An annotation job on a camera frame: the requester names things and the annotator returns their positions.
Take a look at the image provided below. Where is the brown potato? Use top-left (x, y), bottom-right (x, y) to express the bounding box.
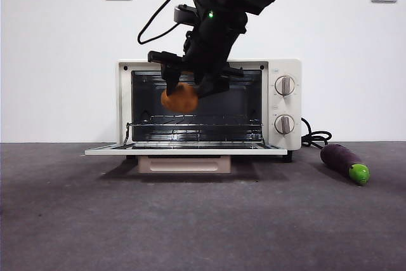
top-left (160, 82), bottom-right (199, 113)

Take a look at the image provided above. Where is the white glass oven door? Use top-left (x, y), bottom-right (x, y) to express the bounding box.
top-left (84, 143), bottom-right (288, 175)

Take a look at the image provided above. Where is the beige temperature oven knob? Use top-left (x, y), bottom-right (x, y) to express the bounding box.
top-left (274, 76), bottom-right (295, 96)

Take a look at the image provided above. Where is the white toaster oven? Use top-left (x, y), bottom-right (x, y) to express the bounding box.
top-left (117, 58), bottom-right (302, 163)

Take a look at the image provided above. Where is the beige timer oven knob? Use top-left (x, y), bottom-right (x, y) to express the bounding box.
top-left (274, 114), bottom-right (295, 136)

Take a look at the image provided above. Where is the purple eggplant with green stem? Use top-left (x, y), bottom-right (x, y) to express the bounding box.
top-left (319, 143), bottom-right (370, 187)

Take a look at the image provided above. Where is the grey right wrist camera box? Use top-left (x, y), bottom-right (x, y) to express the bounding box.
top-left (173, 4), bottom-right (200, 27)

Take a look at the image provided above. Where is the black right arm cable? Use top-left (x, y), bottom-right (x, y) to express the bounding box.
top-left (137, 0), bottom-right (195, 45)

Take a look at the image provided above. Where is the black oven power cable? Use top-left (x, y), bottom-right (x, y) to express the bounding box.
top-left (300, 117), bottom-right (332, 150)

